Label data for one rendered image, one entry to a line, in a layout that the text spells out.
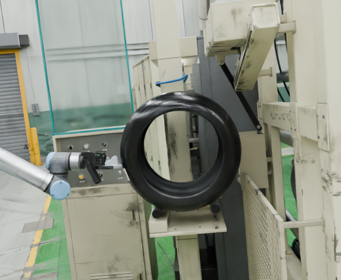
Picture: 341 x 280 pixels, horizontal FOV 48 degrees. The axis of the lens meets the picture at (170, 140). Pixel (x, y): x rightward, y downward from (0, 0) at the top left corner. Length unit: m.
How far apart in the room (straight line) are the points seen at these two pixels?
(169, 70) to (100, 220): 1.12
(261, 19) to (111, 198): 1.59
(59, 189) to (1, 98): 9.49
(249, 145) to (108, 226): 1.11
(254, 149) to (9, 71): 9.62
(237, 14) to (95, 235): 1.74
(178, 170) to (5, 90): 9.34
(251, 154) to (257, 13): 0.89
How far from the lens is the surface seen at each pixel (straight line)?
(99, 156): 1.89
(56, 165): 1.94
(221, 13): 1.54
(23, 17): 11.41
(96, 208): 2.61
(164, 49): 2.14
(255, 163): 2.12
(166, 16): 2.16
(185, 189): 2.06
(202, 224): 1.93
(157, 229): 1.87
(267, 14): 1.47
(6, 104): 11.20
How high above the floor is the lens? 1.45
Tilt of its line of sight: 6 degrees down
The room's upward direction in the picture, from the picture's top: 6 degrees counter-clockwise
